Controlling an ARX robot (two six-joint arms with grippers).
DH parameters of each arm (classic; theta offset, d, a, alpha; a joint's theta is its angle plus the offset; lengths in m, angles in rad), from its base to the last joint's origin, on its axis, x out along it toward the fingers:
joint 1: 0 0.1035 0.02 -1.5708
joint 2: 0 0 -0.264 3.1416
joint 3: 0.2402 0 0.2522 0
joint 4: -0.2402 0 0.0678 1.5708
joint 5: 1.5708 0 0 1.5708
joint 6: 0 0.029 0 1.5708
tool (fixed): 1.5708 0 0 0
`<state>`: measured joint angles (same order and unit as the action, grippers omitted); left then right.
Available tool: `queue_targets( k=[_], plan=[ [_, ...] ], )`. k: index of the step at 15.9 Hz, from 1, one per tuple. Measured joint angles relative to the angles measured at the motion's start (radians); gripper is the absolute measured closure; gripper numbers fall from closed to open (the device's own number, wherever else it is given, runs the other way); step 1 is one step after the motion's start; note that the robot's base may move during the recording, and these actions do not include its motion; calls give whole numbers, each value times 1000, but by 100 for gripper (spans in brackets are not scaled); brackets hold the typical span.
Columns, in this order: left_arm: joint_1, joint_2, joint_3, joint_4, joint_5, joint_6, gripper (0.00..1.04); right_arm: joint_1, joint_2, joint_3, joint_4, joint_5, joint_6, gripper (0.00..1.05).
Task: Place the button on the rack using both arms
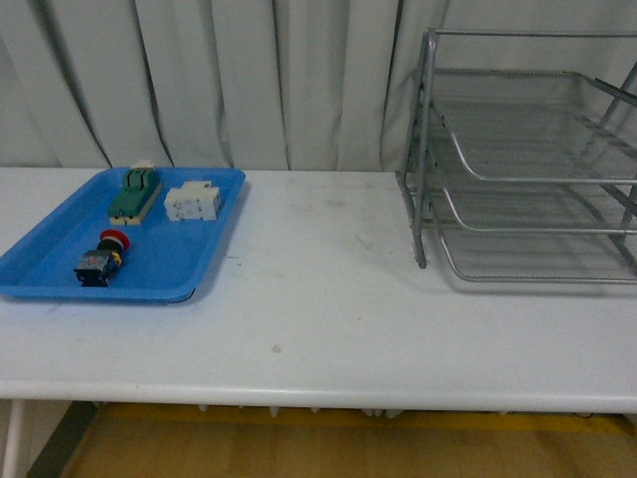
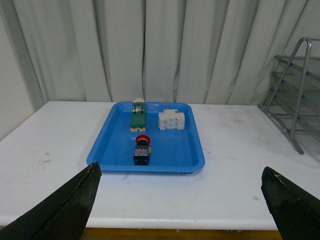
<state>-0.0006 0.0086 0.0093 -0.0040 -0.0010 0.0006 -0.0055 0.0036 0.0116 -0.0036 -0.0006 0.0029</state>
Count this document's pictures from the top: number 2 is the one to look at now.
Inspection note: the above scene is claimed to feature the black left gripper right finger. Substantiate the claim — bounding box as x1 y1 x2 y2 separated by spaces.
261 166 320 240

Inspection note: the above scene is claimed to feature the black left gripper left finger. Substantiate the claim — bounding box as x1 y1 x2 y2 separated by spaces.
0 162 102 240

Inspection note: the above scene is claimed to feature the red emergency stop button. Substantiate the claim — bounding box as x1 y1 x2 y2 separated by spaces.
133 134 152 166

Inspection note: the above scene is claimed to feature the silver mesh three-tier rack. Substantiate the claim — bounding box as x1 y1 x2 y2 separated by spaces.
257 37 320 155

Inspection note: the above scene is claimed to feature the blue plastic tray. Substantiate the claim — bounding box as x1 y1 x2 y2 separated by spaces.
86 102 206 174

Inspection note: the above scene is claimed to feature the green terminal block component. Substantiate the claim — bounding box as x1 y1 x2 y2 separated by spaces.
130 98 147 132

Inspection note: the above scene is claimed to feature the white circuit breaker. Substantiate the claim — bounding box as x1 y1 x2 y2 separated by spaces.
158 109 185 130

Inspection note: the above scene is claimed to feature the white curtain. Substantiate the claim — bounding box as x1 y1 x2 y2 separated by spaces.
0 0 320 109

